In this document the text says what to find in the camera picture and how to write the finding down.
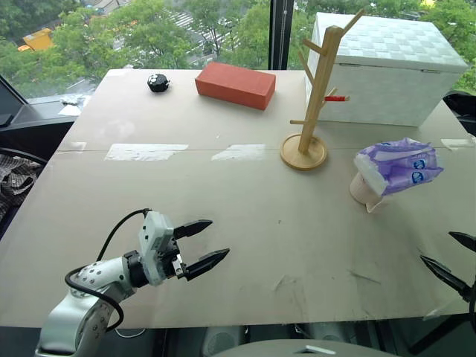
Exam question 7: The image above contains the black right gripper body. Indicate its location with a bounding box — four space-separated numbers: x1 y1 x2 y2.
460 280 476 304

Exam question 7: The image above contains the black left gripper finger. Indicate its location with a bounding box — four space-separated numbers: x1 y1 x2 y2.
173 219 214 241
184 248 231 282

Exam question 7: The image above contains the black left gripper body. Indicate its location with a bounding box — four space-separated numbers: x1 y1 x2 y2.
158 226 187 280

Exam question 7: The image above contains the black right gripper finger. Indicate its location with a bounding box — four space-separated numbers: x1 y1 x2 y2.
419 254 472 299
448 231 476 253

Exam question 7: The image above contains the pale pink cup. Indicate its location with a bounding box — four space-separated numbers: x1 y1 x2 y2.
348 171 388 214

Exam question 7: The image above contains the wooden mug tree stand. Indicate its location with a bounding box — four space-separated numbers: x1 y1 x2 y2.
279 8 367 172

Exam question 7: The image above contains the dark rounded grille shape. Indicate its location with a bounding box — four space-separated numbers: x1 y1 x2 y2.
202 326 247 356

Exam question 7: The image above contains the purple tissue pack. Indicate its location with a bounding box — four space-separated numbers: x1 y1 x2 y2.
353 137 446 197

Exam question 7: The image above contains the grey rounded robot body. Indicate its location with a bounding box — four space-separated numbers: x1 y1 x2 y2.
210 338 397 357

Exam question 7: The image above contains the red brick-shaped box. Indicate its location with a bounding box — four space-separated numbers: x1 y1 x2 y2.
195 61 277 112

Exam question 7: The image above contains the small black round device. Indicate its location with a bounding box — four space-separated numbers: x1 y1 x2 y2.
146 72 172 94

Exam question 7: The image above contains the checked cloth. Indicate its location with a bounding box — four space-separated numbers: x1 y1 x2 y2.
0 153 41 219

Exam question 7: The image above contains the white woven storage box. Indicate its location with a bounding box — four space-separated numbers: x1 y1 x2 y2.
304 11 469 129

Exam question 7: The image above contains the black chair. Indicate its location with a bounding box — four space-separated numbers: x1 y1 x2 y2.
0 74 77 167

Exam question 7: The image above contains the yellow vehicle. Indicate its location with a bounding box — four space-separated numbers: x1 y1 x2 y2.
16 27 55 52

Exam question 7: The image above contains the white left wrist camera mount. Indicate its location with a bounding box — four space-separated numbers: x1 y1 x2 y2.
138 210 176 287

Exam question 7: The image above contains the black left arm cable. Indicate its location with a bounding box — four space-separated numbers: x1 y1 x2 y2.
64 208 153 332

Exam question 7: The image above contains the thin white wire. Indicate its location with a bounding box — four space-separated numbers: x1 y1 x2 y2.
110 326 147 340

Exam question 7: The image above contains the black window frame post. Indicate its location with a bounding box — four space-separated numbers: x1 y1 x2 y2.
268 0 295 71

